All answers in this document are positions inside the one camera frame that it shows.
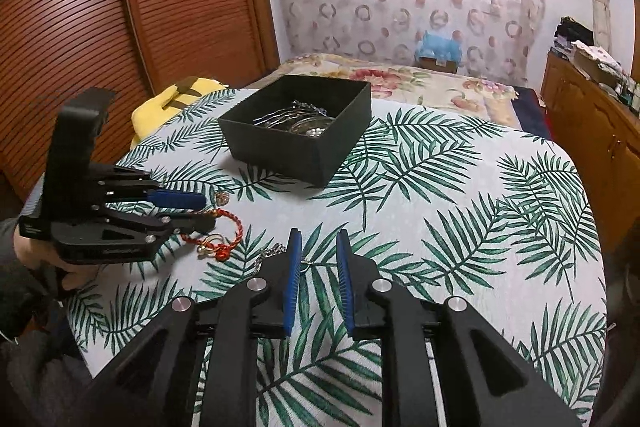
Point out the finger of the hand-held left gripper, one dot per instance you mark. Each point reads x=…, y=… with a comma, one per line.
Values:
x=150, y=227
x=175, y=198

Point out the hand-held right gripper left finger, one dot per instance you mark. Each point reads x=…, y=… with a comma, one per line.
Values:
x=292, y=277

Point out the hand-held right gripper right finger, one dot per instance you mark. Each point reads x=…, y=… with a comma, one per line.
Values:
x=345, y=279

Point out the black square box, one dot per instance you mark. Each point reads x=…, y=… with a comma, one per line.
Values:
x=280, y=152

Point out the silver hair comb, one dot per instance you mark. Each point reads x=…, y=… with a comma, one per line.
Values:
x=280, y=114

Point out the person's left forearm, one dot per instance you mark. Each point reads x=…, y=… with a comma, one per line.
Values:
x=20, y=302

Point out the person's left hand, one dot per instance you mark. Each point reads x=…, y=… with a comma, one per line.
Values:
x=37, y=252

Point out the yellow plush toy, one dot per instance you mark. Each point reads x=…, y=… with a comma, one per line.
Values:
x=150, y=117

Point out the leaf print tablecloth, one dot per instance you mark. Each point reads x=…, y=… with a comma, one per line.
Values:
x=450, y=187

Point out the wooden louvered wardrobe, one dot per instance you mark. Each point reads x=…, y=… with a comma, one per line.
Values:
x=175, y=7

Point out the person's dark clothing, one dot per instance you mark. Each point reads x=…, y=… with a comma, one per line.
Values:
x=45, y=382

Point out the floral bedspread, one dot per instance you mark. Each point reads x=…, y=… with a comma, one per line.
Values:
x=380, y=77

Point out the small cardboard box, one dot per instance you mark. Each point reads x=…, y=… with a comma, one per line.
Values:
x=437, y=64

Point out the light blue bag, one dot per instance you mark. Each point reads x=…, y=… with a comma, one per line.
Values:
x=440, y=44

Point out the long wooden cabinet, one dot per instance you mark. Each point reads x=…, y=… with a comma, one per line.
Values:
x=585, y=117

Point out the pile of folded clothes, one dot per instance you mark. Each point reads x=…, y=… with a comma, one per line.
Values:
x=570, y=34

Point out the cardboard box with floral cloth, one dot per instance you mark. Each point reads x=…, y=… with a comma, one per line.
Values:
x=597, y=62

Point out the cluster of small bottles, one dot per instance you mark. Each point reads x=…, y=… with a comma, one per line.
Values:
x=630, y=94

